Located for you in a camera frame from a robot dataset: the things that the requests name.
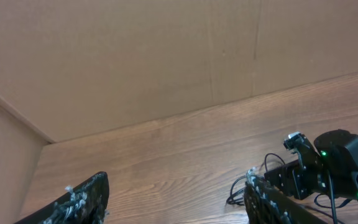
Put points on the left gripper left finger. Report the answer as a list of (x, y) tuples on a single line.
[(84, 204)]

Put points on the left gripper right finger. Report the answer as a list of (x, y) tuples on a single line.
[(265, 204)]

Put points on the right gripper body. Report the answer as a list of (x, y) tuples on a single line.
[(302, 177)]

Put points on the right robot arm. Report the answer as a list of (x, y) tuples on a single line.
[(328, 165)]

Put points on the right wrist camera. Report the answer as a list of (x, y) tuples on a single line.
[(291, 142)]

